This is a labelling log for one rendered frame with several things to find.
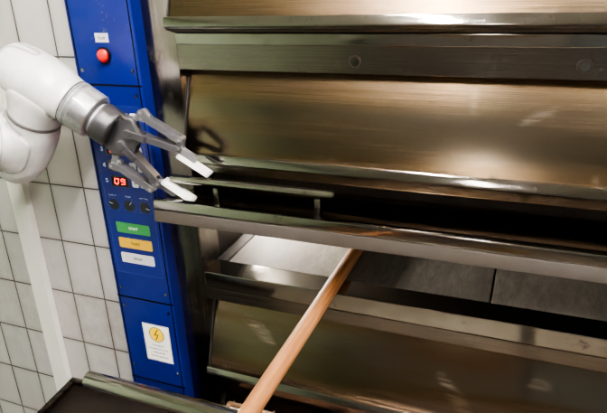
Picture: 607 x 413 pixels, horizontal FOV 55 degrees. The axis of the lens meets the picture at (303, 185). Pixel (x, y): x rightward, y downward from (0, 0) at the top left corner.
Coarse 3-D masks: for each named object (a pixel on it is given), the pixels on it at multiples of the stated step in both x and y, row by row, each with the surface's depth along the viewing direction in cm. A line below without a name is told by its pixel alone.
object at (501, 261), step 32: (192, 192) 118; (224, 192) 117; (256, 192) 117; (192, 224) 107; (224, 224) 104; (256, 224) 102; (416, 224) 99; (448, 224) 99; (480, 224) 98; (512, 224) 98; (544, 224) 98; (576, 224) 98; (416, 256) 92; (448, 256) 90; (480, 256) 88; (512, 256) 87
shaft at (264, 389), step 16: (352, 256) 127; (336, 272) 121; (336, 288) 117; (320, 304) 110; (304, 320) 105; (304, 336) 102; (288, 352) 97; (272, 368) 94; (288, 368) 96; (272, 384) 91; (256, 400) 87
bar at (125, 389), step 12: (96, 372) 100; (84, 384) 99; (96, 384) 98; (108, 384) 97; (120, 384) 96; (132, 384) 96; (144, 384) 96; (120, 396) 96; (132, 396) 95; (144, 396) 94; (156, 396) 94; (168, 396) 93; (180, 396) 93; (168, 408) 93; (180, 408) 92; (192, 408) 91; (204, 408) 90; (216, 408) 90; (228, 408) 90
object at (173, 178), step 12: (180, 180) 109; (192, 180) 108; (204, 180) 107; (216, 180) 107; (228, 180) 106; (216, 192) 107; (276, 192) 103; (288, 192) 102; (300, 192) 101; (312, 192) 100; (324, 192) 99
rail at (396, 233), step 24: (216, 216) 104; (240, 216) 102; (264, 216) 100; (288, 216) 99; (312, 216) 98; (408, 240) 92; (432, 240) 90; (456, 240) 89; (480, 240) 88; (504, 240) 87; (600, 264) 82
